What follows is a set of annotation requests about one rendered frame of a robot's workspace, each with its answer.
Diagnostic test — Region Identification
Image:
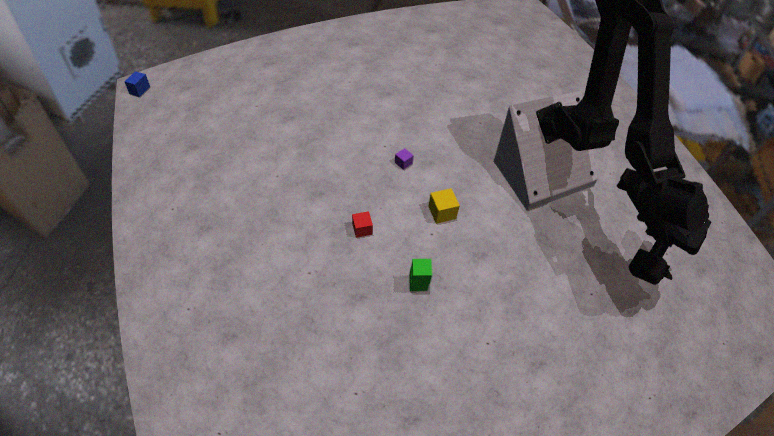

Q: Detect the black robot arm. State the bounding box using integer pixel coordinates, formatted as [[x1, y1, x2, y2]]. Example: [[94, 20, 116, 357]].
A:
[[536, 0, 712, 255]]

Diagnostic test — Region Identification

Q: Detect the blue cube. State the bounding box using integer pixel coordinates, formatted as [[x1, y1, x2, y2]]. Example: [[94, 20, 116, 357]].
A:
[[124, 71, 150, 98]]

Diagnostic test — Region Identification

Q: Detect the purple block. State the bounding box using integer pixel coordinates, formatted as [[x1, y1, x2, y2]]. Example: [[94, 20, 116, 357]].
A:
[[395, 149, 414, 170]]

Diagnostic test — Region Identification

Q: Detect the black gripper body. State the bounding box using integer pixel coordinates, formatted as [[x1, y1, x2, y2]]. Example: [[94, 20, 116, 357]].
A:
[[629, 214, 669, 285]]

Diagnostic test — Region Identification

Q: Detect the yellow block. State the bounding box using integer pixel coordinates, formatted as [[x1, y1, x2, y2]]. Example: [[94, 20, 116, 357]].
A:
[[428, 188, 460, 224]]

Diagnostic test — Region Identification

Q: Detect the green block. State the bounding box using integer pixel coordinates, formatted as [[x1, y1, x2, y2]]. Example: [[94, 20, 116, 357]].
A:
[[411, 259, 432, 284], [409, 269, 429, 291]]

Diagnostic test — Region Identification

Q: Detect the red block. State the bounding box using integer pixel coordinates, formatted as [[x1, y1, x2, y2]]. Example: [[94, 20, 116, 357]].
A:
[[352, 211, 373, 238]]

